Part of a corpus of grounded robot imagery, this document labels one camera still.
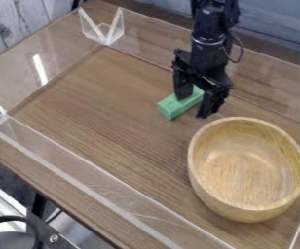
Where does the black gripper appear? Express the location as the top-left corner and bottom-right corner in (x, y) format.
(173, 34), (233, 119)

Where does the green rectangular block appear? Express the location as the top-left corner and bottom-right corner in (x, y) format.
(157, 86), (204, 121)

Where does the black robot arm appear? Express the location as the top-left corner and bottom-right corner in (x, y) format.
(173, 0), (243, 119)

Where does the brown wooden bowl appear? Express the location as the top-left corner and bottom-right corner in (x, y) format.
(188, 117), (300, 223)

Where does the black table leg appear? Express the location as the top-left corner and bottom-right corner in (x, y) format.
(31, 194), (48, 219)

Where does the clear acrylic tray enclosure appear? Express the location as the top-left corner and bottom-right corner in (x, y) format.
(0, 2), (300, 249)

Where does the black metal bracket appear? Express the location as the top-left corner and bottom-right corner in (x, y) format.
(26, 212), (80, 249)

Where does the black cable loop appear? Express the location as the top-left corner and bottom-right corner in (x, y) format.
(0, 215), (45, 249)

